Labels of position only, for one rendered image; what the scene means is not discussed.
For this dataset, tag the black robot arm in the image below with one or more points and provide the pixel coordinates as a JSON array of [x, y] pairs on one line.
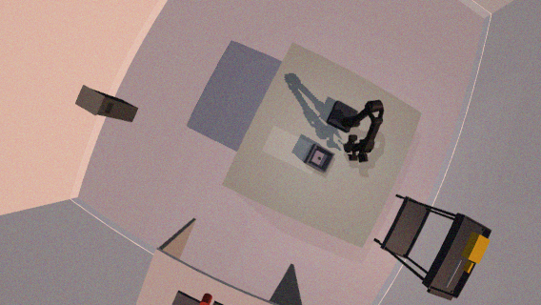
[[366, 145]]

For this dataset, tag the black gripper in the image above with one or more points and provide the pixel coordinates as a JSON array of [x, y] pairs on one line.
[[353, 156]]

